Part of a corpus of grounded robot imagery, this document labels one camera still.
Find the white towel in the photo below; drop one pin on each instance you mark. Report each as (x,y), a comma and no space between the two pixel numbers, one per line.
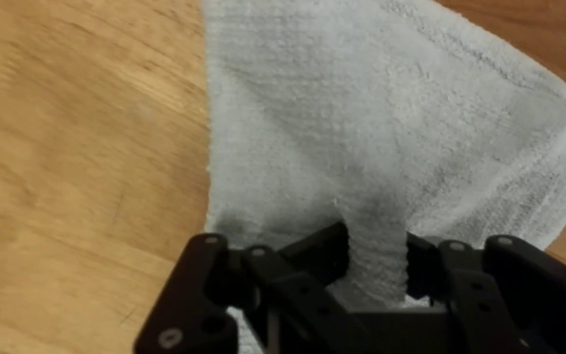
(388,130)

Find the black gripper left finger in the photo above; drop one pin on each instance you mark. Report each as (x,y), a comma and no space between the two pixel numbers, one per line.
(245,301)

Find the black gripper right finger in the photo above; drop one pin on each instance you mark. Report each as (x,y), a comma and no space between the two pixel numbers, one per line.
(512,295)

